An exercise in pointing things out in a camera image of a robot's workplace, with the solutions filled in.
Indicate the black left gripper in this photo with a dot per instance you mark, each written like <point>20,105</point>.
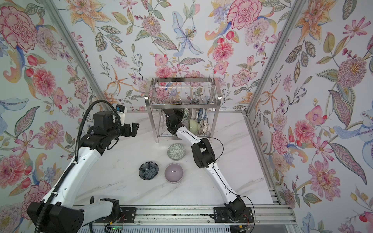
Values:
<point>128,132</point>

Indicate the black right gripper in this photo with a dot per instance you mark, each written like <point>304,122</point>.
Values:
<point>179,111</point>

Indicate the green leaf pattern bowl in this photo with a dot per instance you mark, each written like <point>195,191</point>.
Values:
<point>186,114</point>

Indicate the light green bowl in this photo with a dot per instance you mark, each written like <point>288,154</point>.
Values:
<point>193,126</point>

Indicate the blue floral bowl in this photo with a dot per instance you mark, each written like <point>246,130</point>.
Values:
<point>202,114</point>

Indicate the green white patterned bowl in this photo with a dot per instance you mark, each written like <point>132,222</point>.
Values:
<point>176,152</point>

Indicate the purple ribbed bowl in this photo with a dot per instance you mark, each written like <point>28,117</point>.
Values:
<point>193,114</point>

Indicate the brown white patterned bowl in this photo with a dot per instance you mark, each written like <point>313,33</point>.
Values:
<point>204,127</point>

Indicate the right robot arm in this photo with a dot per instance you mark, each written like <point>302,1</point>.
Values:
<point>204,157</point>

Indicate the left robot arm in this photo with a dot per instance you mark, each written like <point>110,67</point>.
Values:
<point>55,212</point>

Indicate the steel two-tier dish rack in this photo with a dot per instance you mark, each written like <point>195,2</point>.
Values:
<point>181,93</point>

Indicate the dark blue flower bowl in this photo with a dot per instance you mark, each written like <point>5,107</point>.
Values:
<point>148,170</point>

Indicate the lilac plain bowl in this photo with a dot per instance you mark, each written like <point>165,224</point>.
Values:
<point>174,173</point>

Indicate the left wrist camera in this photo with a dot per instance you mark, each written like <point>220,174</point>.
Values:
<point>121,111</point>

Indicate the left aluminium corner post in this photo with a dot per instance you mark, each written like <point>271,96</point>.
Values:
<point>62,28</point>

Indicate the aluminium corner post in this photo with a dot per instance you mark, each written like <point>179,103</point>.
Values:
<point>290,22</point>
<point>62,28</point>

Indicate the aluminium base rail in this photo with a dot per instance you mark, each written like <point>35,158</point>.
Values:
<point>203,215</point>

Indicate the right aluminium corner post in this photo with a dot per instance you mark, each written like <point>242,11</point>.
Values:
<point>290,22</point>

